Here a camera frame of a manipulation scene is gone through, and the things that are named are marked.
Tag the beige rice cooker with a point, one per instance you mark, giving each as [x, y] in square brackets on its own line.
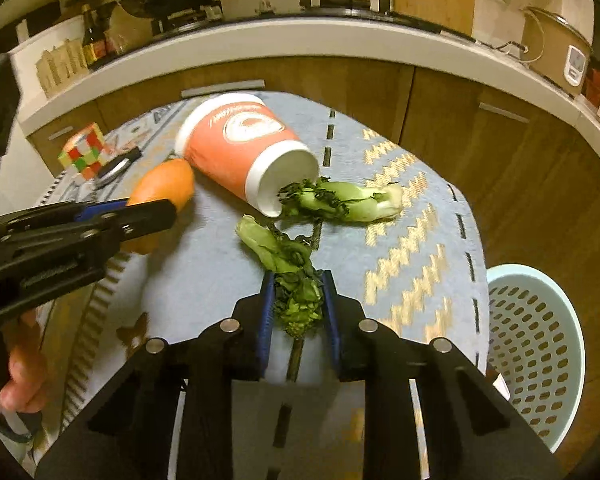
[550, 50]

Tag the person's left hand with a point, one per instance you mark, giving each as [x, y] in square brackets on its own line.
[27, 375]

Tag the green bok choy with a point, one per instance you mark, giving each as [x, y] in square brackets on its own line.
[265, 245]
[360, 205]

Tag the light blue perforated basket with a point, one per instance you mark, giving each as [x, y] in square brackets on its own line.
[530, 340]

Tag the grey gold patterned tablecloth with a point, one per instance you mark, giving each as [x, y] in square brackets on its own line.
[205, 260]

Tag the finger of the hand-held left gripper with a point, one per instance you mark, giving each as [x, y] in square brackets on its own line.
[100, 210]
[145, 217]

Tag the orange white paper cup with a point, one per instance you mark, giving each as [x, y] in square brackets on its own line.
[230, 160]

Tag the orange mango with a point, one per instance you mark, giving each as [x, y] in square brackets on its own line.
[165, 180]

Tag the dark sauce bottle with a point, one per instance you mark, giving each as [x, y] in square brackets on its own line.
[94, 40]

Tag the colourful puzzle cube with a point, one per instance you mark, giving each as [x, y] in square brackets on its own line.
[82, 152]

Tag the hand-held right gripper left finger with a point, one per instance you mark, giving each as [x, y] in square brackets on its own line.
[266, 320]

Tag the black gas stove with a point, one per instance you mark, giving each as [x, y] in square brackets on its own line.
[345, 2]

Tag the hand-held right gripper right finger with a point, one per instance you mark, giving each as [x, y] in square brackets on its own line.
[331, 330]

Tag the white yellow storage basket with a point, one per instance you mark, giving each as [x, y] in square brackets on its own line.
[50, 60]

